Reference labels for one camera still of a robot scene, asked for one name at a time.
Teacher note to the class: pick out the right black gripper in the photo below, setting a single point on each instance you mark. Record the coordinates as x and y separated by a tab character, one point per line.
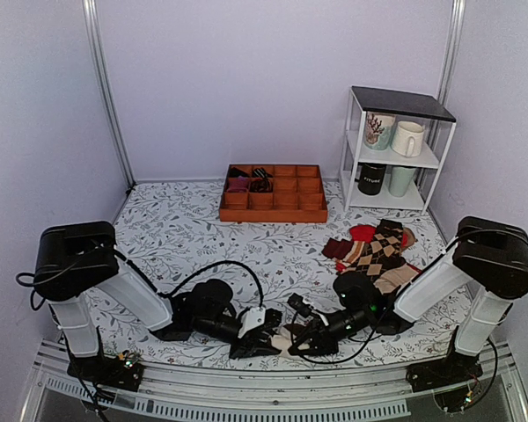
322	340

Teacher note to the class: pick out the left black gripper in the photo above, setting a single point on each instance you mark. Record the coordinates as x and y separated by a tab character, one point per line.
252	345

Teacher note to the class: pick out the cream and brown sock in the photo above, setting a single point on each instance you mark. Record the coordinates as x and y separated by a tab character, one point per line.
282	340

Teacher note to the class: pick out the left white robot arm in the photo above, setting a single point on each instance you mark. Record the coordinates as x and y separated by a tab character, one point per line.
73	259

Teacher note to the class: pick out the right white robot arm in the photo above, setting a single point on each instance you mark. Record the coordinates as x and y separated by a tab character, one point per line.
491	254

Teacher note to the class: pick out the striped maroon sock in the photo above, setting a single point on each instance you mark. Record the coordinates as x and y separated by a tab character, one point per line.
347	251

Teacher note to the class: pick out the brown argyle sock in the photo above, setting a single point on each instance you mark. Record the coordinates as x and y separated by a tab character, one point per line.
380	252

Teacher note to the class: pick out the red sock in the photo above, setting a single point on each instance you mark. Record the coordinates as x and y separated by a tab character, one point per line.
361	233

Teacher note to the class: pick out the floral tablecloth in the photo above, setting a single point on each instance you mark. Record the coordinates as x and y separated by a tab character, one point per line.
173	232

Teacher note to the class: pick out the wooden compartment tray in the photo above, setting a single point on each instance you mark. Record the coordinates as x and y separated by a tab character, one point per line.
298	196

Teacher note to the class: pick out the black striped rolled sock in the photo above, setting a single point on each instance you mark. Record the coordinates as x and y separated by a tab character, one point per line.
261	181

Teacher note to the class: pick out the magenta rolled sock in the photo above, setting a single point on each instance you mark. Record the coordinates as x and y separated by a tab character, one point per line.
238	185

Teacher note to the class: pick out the dark rolled sock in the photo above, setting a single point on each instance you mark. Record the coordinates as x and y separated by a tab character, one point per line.
235	172

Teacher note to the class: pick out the black mug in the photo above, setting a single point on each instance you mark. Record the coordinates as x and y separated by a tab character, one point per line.
371	178

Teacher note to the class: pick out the pale green cup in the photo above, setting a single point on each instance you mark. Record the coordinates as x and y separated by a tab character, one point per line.
400	180

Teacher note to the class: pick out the white ceramic mug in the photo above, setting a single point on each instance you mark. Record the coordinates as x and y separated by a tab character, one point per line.
408	138

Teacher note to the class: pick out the floral pattern mug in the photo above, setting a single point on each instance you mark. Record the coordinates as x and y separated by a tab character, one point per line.
379	130

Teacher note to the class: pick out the white metal shelf rack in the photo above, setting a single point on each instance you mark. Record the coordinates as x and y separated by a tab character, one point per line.
425	110

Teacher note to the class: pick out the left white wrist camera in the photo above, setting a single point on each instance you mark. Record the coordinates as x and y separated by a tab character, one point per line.
253	318

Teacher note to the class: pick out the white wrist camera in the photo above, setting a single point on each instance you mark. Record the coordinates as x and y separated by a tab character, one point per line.
305	308
253	318

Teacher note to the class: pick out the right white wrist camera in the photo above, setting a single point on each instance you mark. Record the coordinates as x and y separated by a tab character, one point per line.
305	308

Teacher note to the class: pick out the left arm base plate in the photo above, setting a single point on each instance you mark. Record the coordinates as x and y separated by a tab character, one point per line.
107	371

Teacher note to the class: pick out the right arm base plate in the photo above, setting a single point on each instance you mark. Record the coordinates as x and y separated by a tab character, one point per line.
443	372

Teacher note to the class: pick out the right aluminium corner post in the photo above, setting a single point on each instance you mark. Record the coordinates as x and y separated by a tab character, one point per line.
451	50

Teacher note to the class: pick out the aluminium corner post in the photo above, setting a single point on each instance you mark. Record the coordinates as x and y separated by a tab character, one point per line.
451	50
91	21

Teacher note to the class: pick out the left aluminium corner post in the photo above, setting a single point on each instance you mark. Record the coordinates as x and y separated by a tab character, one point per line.
91	21

